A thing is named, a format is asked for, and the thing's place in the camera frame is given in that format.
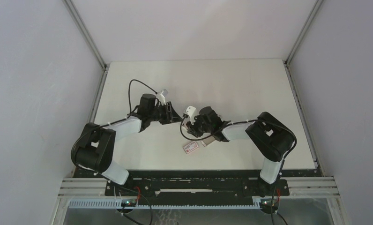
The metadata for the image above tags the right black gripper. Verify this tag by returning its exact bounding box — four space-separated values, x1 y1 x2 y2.
186 113 213 137

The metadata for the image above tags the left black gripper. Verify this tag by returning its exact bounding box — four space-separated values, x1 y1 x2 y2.
148 102 182 125

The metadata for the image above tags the red white staple box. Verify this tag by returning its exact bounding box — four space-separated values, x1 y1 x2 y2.
183 141 199 154

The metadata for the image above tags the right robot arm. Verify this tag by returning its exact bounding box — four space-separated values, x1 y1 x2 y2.
180 106 297 195

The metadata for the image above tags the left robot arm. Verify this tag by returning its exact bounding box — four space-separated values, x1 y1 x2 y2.
71 94 181 195

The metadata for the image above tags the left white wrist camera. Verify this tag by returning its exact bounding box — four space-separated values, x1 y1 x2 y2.
156 89 168 105

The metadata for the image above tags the right black camera cable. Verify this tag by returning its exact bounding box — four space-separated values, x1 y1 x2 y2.
179 116 224 142

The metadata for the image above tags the black camera cable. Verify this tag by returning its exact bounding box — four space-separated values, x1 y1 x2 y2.
179 116 224 142
127 79 158 114

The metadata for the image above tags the left black camera cable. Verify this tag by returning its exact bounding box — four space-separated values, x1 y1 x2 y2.
127 79 158 114

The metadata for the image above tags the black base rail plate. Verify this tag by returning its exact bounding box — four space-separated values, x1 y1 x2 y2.
73 169 324 207

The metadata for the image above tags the right aluminium frame post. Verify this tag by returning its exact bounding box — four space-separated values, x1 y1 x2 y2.
284 0 325 67

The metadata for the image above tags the aluminium frame post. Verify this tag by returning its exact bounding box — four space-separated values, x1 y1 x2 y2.
62 0 107 70
284 0 325 67

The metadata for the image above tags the left aluminium frame post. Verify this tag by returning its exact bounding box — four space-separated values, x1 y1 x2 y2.
62 0 107 70

